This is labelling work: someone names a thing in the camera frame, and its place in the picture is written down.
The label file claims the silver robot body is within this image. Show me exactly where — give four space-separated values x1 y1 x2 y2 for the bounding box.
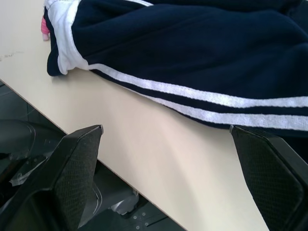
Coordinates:
0 119 145 231

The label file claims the pink cloth item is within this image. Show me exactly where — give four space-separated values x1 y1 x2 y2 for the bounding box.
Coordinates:
40 16 51 41

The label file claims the navy white-striped zip jacket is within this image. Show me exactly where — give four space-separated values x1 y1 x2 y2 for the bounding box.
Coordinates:
42 0 308 132

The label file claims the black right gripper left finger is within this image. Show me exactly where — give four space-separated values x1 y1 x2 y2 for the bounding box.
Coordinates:
0 124 103 231

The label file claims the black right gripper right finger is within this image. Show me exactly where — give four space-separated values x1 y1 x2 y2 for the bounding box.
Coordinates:
229 124 308 231

